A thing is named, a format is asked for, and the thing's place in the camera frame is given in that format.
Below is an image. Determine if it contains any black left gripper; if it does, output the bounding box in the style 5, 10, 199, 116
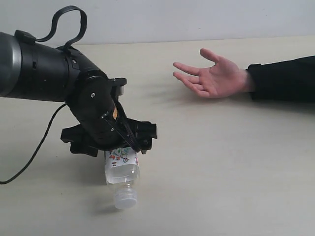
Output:
61, 73, 158, 157

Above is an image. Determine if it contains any floral label clear bottle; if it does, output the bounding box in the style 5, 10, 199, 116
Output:
104, 147, 140, 210

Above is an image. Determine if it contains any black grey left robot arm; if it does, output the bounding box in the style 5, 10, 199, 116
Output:
0, 33, 158, 156

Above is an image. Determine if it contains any person's open bare hand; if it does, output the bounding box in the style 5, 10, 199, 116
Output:
173, 48, 255, 99

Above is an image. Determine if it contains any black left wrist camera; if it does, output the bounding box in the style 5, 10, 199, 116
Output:
109, 77, 127, 99

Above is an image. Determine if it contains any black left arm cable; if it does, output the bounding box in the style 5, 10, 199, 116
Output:
0, 6, 88, 184

